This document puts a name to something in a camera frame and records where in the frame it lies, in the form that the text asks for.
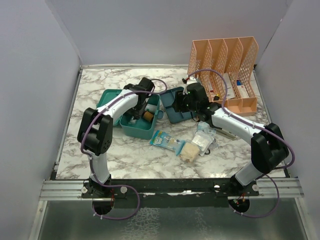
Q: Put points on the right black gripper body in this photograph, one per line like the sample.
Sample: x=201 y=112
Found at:
x=183 y=103

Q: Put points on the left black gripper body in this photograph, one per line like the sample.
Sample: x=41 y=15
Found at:
x=137 y=111

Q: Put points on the small white grey-cap bottle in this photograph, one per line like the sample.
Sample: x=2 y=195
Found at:
x=132 y=121

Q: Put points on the brown bottle orange cap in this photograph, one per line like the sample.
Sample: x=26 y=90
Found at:
x=148 y=116

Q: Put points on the white bottle blue cap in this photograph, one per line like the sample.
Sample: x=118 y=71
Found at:
x=151 y=108

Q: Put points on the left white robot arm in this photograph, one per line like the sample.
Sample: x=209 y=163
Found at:
x=96 y=128

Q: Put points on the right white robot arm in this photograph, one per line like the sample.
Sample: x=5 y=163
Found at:
x=268 y=149

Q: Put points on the teal medicine kit box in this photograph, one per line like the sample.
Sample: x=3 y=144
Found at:
x=142 y=129

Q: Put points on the white red medicine box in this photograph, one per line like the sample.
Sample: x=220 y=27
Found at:
x=242 y=89

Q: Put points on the dark blue divided tray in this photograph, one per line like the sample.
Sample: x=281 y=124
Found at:
x=167 y=99

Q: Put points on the blue face mask packet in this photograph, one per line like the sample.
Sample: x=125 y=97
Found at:
x=205 y=127

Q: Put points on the blue cotton swab packet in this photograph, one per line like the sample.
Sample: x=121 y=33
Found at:
x=165 y=140

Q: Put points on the white gauze packet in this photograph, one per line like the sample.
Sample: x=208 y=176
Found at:
x=203 y=141

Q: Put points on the cream cotton ball bag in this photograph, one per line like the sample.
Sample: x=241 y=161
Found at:
x=189 y=152

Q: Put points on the peach file organizer rack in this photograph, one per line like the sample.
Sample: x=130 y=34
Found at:
x=224 y=67

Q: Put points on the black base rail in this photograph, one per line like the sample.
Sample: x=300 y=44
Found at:
x=167 y=193

